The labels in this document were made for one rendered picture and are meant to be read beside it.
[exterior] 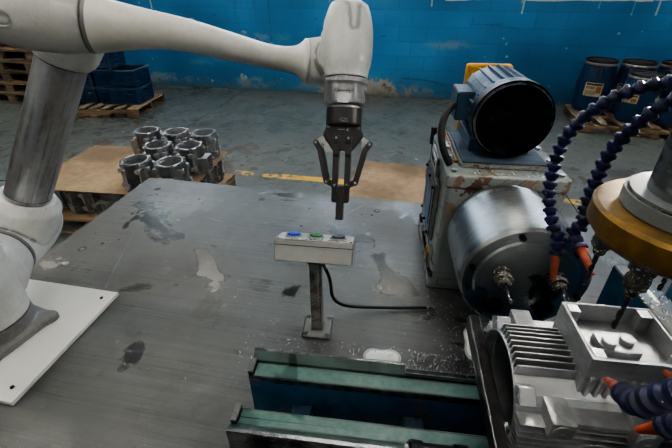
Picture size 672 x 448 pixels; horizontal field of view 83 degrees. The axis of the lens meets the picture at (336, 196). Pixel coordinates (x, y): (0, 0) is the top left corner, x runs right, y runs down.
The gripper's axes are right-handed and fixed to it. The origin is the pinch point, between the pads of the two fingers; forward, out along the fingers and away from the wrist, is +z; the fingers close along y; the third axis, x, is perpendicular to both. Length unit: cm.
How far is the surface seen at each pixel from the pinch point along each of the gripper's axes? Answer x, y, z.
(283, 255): -3.5, -11.4, 11.7
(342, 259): -3.5, 1.4, 11.6
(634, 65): 405, 298, -122
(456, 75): 504, 117, -124
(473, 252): -7.0, 27.0, 7.2
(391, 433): -24.0, 12.3, 33.8
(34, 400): -15, -60, 43
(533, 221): -7.5, 37.3, 0.3
